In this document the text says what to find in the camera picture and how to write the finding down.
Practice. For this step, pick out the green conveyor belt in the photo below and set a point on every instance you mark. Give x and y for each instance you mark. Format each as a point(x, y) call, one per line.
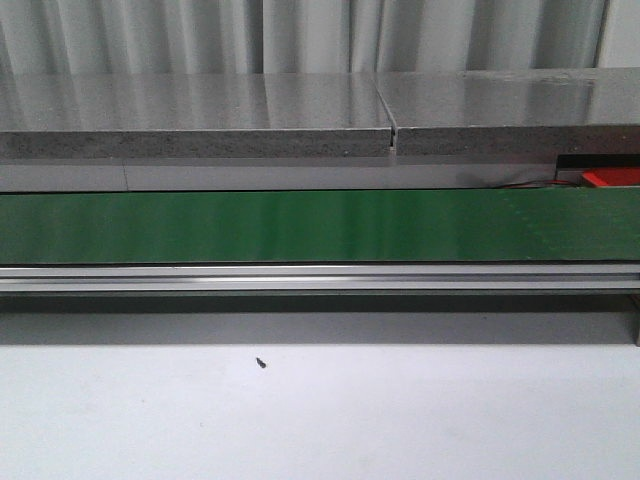
point(476, 225)

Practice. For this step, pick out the red plastic tray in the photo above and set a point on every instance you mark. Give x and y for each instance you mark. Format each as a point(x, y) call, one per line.
point(611, 177)

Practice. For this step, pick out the grey stone counter slab left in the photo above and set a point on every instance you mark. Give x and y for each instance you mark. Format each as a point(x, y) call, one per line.
point(146, 116)

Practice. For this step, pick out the conveyor support leg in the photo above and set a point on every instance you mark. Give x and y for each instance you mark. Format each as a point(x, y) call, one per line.
point(636, 331)

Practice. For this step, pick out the grey pleated curtain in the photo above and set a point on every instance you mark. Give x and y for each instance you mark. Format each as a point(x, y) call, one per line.
point(82, 37)

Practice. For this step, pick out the aluminium conveyor side rail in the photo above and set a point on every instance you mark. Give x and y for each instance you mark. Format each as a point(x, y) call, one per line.
point(436, 278)

